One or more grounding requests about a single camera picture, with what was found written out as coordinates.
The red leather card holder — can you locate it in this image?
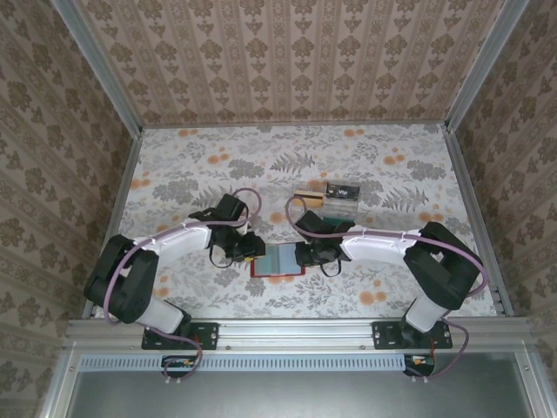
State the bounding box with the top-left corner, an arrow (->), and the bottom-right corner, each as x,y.
250,242 -> 306,280

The striped card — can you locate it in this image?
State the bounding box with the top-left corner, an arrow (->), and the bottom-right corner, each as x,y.
255,246 -> 279,274

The light blue card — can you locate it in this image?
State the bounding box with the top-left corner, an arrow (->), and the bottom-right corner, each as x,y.
278,245 -> 300,274

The clear acrylic card organizer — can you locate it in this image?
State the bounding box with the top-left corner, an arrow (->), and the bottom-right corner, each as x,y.
290,182 -> 362,230

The gold card with magnetic stripe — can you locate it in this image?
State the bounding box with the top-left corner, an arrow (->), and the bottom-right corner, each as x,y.
294,190 -> 325,208

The black VIP card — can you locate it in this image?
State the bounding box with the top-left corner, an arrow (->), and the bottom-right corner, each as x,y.
325,182 -> 361,199

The aluminium back edge strip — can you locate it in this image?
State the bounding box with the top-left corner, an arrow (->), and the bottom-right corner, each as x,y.
138,120 -> 449,131

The black connector box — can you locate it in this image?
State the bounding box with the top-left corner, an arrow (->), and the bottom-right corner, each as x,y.
161,354 -> 198,379
403,354 -> 436,378

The grey metal sheet panel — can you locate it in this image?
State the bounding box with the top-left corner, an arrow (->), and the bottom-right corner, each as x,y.
64,353 -> 536,418

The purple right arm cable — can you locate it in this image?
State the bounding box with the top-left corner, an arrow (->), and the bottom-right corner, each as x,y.
285,194 -> 488,385

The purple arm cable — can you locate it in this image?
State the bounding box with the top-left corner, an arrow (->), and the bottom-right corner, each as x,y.
105,187 -> 263,385
285,194 -> 488,385

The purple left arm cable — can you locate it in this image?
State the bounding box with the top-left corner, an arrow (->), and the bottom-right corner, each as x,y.
105,187 -> 263,385

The aluminium front frame rail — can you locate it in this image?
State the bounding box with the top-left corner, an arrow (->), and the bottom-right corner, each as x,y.
64,317 -> 534,349

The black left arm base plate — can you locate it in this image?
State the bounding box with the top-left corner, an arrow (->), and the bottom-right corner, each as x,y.
141,321 -> 218,350

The grey slotted cable duct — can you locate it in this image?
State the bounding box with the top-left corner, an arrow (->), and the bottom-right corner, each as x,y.
81,354 -> 408,372

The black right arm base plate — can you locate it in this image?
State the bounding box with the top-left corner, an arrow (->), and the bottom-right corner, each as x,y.
372,321 -> 453,350

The aluminium side rail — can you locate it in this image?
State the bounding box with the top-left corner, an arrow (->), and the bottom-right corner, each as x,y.
80,128 -> 144,321
443,125 -> 517,318

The aluminium corner post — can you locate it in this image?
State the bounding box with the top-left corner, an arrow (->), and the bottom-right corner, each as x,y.
50,0 -> 144,136
444,0 -> 530,131

